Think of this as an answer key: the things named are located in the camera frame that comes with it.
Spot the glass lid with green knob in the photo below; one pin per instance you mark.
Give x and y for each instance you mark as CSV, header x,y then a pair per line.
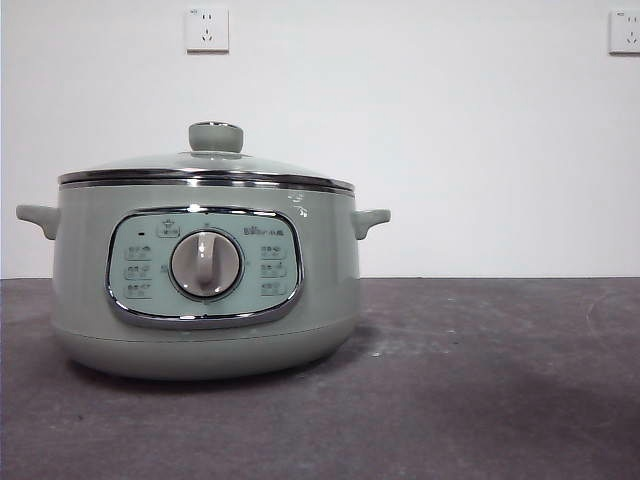
x,y
215,136

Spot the white wall socket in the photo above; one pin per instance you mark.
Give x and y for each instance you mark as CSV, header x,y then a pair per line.
x,y
207,30
625,32

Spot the sage green electric cooking pot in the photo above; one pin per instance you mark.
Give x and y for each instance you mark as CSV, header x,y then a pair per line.
x,y
200,350

